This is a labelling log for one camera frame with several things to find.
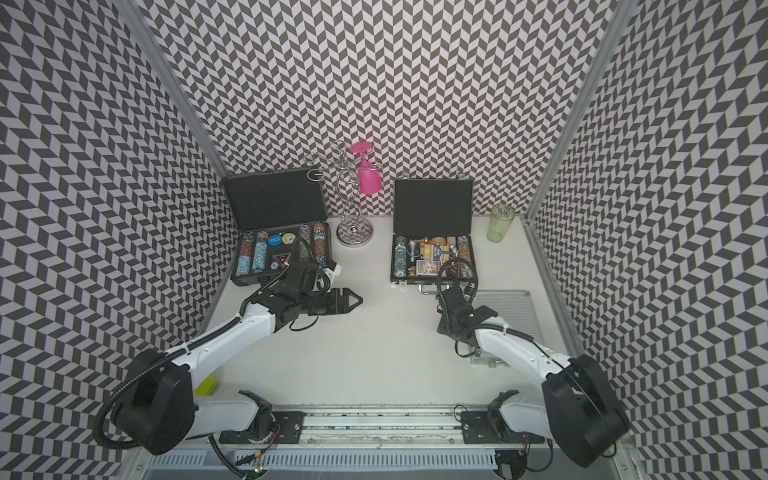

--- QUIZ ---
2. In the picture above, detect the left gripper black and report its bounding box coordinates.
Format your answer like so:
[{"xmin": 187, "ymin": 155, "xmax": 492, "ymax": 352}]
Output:
[{"xmin": 299, "ymin": 287, "xmax": 364, "ymax": 315}]

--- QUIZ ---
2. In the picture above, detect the small silver aluminium poker case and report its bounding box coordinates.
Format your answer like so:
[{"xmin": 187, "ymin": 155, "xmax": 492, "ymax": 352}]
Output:
[{"xmin": 473, "ymin": 290, "xmax": 543, "ymax": 343}]

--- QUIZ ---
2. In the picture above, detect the black poker case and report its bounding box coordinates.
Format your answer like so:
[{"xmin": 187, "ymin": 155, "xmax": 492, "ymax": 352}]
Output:
[
  {"xmin": 221, "ymin": 167, "xmax": 336, "ymax": 287},
  {"xmin": 390, "ymin": 178, "xmax": 478, "ymax": 285}
]

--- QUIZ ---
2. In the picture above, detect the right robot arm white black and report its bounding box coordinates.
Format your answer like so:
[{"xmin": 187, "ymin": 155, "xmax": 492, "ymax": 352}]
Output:
[{"xmin": 436, "ymin": 257, "xmax": 631, "ymax": 467}]

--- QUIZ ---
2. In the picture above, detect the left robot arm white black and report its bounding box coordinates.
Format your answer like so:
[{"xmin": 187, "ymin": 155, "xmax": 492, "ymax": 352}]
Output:
[{"xmin": 91, "ymin": 259, "xmax": 363, "ymax": 455}]

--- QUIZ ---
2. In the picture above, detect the green translucent cup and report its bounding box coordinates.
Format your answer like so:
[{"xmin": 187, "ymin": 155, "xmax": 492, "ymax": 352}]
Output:
[{"xmin": 487, "ymin": 203, "xmax": 516, "ymax": 243}]

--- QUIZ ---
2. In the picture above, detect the pink wine glass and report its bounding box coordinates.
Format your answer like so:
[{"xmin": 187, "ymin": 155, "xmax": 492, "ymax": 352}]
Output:
[{"xmin": 350, "ymin": 141, "xmax": 383, "ymax": 196}]

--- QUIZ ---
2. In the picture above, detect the yellow green bowl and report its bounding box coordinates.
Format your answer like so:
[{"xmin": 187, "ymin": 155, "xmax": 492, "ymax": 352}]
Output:
[{"xmin": 193, "ymin": 373, "xmax": 216, "ymax": 397}]

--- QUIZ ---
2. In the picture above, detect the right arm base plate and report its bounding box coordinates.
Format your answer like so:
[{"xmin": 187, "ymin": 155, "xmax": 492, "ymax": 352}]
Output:
[{"xmin": 459, "ymin": 411, "xmax": 546, "ymax": 444}]

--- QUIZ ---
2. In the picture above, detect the aluminium mounting rail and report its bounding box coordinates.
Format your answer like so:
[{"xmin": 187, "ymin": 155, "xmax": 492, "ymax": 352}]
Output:
[{"xmin": 128, "ymin": 406, "xmax": 631, "ymax": 451}]

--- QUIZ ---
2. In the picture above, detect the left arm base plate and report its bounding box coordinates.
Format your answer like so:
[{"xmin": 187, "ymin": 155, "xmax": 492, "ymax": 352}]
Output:
[{"xmin": 218, "ymin": 411, "xmax": 306, "ymax": 445}]

